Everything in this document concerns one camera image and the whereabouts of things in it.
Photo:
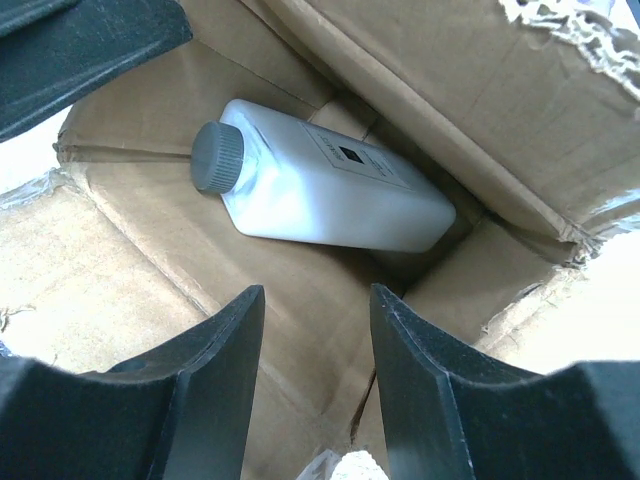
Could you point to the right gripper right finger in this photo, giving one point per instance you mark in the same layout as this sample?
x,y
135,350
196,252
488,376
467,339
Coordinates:
x,y
450,411

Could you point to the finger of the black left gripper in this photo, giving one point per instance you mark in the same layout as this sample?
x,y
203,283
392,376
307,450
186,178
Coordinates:
x,y
54,53

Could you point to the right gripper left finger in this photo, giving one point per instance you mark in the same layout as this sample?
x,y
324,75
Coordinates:
x,y
178,411

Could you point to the white bottle grey cap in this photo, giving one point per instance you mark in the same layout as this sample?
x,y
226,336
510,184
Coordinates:
x,y
283,178

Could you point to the brown taped cardboard box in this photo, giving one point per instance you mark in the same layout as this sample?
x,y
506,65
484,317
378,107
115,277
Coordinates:
x,y
525,112

